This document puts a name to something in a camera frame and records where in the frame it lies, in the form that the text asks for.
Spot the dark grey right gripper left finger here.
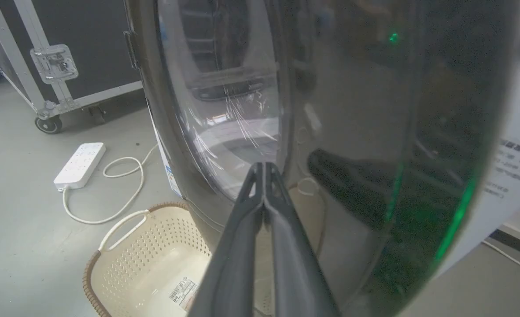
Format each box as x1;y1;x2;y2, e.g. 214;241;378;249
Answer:
188;162;267;317

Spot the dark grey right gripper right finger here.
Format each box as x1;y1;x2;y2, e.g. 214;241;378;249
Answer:
265;162;340;317

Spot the round glass washing machine door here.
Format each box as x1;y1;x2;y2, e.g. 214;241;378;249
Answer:
125;0;520;317

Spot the white washing machine body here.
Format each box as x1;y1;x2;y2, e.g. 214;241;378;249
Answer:
148;0;520;278

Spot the cream perforated laundry basket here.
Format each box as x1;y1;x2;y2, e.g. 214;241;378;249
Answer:
82;202;273;317

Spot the black flight case with wheels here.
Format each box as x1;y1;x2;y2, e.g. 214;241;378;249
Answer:
0;0;144;134

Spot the white power strip with cable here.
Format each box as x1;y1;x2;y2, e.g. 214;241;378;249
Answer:
62;143;159;225

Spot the thin white floor cable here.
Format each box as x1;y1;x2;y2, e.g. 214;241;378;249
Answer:
482;239;520;278

